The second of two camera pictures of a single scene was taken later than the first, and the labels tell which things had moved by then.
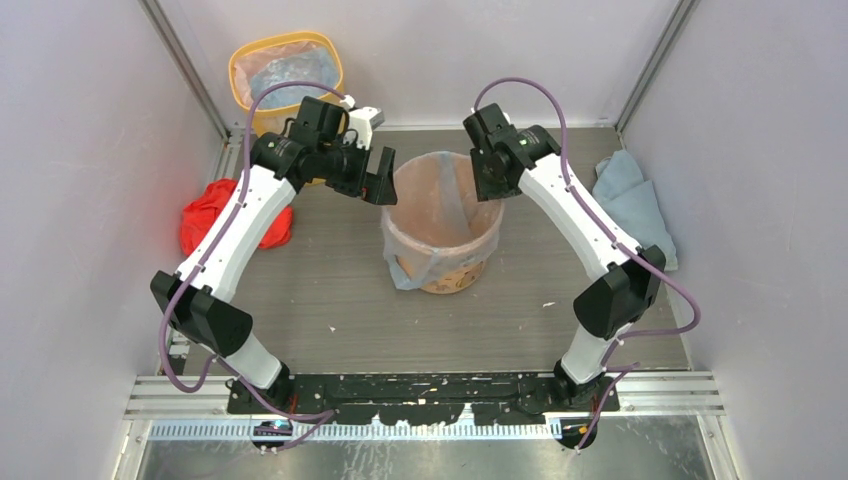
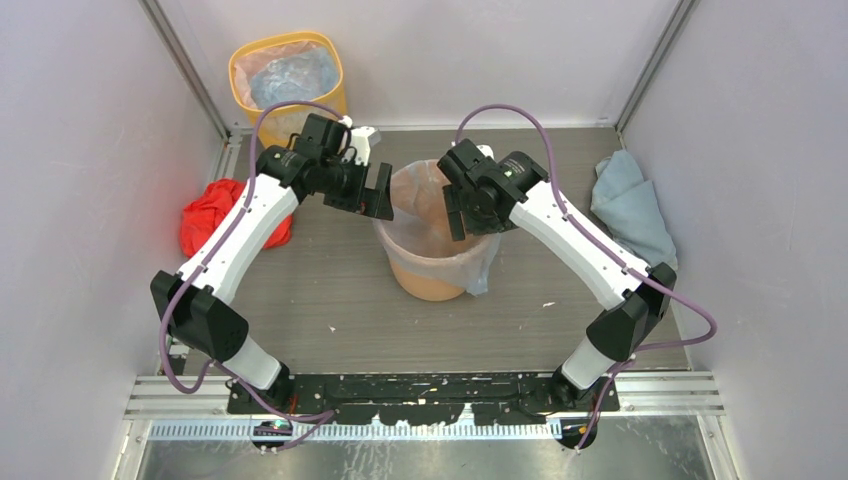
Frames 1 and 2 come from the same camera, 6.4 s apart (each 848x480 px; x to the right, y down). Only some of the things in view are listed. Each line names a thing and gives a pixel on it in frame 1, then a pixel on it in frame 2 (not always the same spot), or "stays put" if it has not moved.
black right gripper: x=485 y=192 → x=456 y=203
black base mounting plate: x=428 y=399 stays put
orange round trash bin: x=455 y=281 → x=428 y=288
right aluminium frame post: x=679 y=17 stays put
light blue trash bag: x=438 y=218 stays put
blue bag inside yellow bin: x=318 y=65 stays put
